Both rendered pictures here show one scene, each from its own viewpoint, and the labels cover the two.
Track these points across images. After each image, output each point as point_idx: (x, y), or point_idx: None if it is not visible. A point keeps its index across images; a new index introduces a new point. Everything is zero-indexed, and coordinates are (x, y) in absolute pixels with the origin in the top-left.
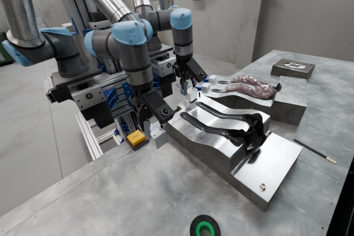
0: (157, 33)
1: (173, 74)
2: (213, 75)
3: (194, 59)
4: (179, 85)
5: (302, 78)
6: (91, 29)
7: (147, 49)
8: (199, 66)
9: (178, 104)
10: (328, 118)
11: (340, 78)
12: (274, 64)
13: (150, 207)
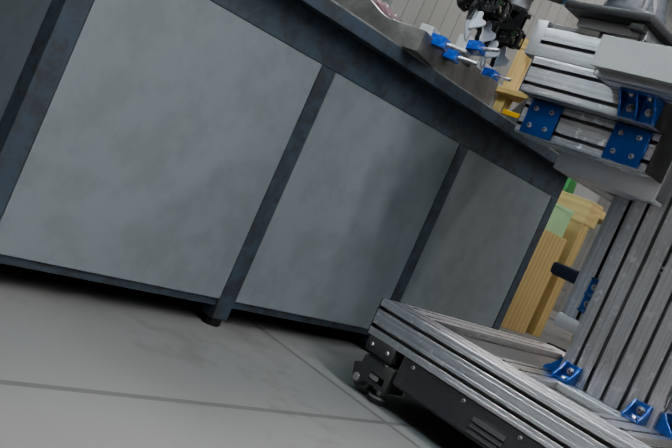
0: None
1: (506, 21)
2: (425, 30)
3: None
4: (490, 35)
5: None
6: None
7: None
8: None
9: (478, 68)
10: None
11: None
12: None
13: None
